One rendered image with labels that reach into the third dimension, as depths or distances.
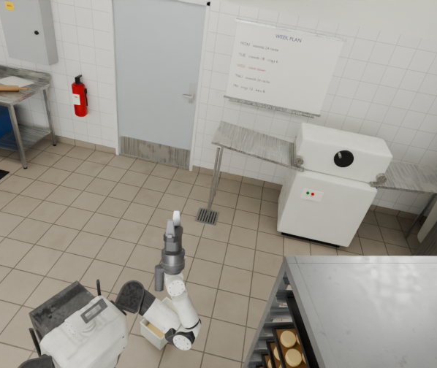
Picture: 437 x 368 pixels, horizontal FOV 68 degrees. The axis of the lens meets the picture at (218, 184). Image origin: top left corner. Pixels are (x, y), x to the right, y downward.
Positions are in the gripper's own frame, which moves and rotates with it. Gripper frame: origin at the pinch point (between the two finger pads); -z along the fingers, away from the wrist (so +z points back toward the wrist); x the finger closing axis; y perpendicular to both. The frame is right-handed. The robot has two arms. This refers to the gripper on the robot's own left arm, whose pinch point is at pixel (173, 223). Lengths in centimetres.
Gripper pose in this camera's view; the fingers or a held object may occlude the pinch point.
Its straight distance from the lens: 121.9
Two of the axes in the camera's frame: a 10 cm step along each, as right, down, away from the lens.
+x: -0.8, 2.1, -9.7
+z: -0.4, 9.8, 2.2
